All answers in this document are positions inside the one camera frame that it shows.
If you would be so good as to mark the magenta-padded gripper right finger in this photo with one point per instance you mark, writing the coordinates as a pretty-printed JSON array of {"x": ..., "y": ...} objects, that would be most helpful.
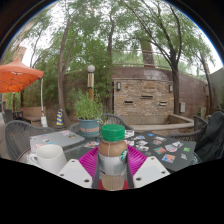
[{"x": 151, "y": 171}]

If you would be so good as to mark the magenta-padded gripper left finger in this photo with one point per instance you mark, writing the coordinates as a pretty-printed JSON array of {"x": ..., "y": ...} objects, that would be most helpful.
[{"x": 75, "y": 173}]

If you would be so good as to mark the green-capped brown drink bottle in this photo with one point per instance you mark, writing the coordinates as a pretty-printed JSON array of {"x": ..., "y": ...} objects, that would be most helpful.
[{"x": 112, "y": 153}]

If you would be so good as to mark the white ceramic mug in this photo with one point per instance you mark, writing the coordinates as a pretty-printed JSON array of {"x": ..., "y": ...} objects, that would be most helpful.
[{"x": 50, "y": 158}]

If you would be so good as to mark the black laptop with stickers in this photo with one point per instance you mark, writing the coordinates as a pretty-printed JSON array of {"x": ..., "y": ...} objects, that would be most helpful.
[{"x": 173, "y": 151}]

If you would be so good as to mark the grey laptop with stickers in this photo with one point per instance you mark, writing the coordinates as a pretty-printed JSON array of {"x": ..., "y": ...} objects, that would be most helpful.
[{"x": 56, "y": 138}]

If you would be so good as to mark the white printed paper sheet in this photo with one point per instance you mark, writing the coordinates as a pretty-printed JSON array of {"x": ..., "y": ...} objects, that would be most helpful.
[{"x": 129, "y": 134}]

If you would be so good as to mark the grey wicker chair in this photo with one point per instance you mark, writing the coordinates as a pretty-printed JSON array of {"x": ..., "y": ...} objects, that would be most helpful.
[
  {"x": 18, "y": 136},
  {"x": 188, "y": 133},
  {"x": 115, "y": 119}
]

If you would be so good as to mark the blue yellow striped cone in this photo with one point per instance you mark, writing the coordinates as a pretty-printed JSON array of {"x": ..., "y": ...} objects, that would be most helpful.
[{"x": 59, "y": 118}]

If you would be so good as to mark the green plant in teal pot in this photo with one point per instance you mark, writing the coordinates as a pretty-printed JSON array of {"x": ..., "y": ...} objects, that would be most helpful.
[{"x": 87, "y": 110}]

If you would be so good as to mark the black jacket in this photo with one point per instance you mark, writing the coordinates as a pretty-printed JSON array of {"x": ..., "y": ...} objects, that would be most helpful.
[{"x": 211, "y": 136}]

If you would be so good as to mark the orange canopy with white pole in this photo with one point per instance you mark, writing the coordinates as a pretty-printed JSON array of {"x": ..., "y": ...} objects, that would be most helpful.
[{"x": 16, "y": 76}]

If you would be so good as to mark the grey electrical wall box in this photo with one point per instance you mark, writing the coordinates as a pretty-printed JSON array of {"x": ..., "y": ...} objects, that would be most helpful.
[{"x": 182, "y": 107}]

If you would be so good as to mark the dark wall lamp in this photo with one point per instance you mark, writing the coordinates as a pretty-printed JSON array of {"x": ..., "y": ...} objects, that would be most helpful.
[
  {"x": 118, "y": 86},
  {"x": 170, "y": 88}
]

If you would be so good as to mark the globe lamp post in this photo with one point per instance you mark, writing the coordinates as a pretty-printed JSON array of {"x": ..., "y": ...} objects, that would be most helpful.
[{"x": 90, "y": 81}]

